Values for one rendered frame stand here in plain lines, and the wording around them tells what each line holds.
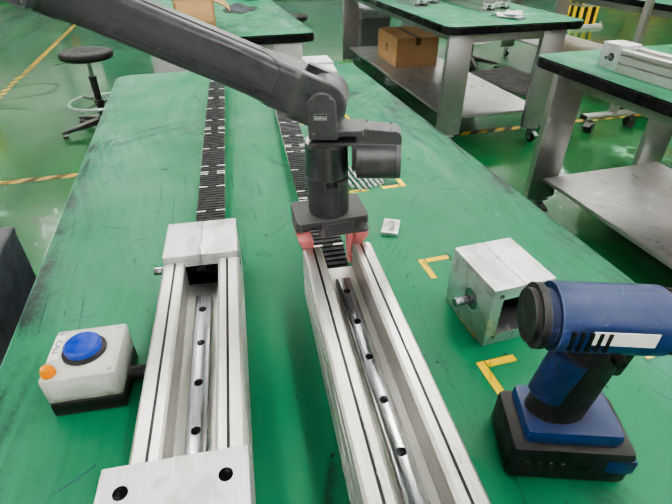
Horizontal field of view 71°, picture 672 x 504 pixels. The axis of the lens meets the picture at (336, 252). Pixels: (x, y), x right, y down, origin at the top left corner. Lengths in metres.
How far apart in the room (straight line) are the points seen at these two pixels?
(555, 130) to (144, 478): 2.29
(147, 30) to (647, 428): 0.72
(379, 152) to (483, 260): 0.20
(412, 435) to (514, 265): 0.27
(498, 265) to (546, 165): 1.91
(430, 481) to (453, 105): 2.89
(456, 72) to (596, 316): 2.81
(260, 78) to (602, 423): 0.52
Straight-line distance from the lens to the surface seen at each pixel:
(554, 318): 0.42
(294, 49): 2.84
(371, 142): 0.61
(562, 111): 2.45
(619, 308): 0.43
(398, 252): 0.81
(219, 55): 0.61
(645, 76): 2.12
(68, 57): 3.75
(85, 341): 0.61
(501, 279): 0.63
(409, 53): 4.48
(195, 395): 0.53
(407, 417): 0.52
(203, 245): 0.68
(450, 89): 3.18
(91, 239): 0.95
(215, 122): 1.33
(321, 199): 0.64
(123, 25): 0.64
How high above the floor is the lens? 1.24
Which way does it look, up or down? 35 degrees down
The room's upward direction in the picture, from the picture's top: straight up
